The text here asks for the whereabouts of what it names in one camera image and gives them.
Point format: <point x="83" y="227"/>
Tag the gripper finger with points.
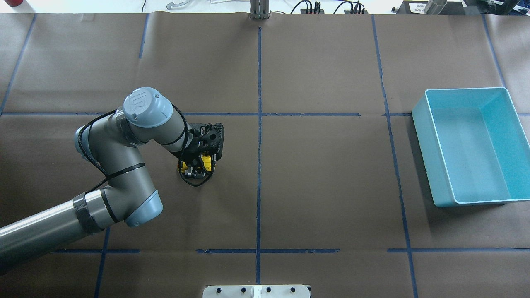
<point x="195" y="173"/>

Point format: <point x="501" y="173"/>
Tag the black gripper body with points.
<point x="190" y="157"/>

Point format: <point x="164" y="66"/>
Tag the yellow beetle toy car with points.
<point x="205" y="162"/>

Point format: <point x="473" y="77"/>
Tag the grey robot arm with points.
<point x="127" y="193"/>

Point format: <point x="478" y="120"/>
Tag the orange black power strip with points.
<point x="307" y="7"/>

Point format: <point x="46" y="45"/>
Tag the red fire extinguisher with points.
<point x="14" y="3"/>

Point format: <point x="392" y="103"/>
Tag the black box under cup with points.
<point x="416" y="7"/>

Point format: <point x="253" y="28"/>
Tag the metal cup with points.
<point x="435" y="7"/>

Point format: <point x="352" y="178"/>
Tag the turquoise plastic bin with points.
<point x="473" y="145"/>

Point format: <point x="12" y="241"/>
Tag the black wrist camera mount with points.
<point x="209" y="138"/>

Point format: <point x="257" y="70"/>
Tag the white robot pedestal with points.
<point x="258" y="291"/>

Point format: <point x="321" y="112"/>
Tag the aluminium frame post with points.
<point x="259" y="9"/>

